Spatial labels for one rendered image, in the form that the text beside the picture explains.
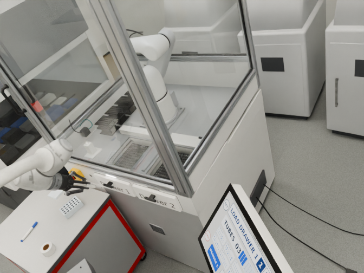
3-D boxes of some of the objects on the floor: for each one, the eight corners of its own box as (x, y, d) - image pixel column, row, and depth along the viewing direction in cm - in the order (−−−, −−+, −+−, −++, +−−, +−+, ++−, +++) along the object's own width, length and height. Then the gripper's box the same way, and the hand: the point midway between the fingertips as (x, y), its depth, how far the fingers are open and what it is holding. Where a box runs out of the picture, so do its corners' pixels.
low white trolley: (104, 332, 212) (40, 279, 166) (49, 294, 246) (-18, 241, 200) (151, 255, 245) (109, 194, 198) (97, 231, 279) (50, 174, 233)
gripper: (58, 196, 151) (95, 199, 171) (65, 169, 153) (102, 175, 172) (49, 193, 155) (86, 196, 175) (56, 167, 157) (92, 173, 177)
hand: (89, 185), depth 171 cm, fingers closed
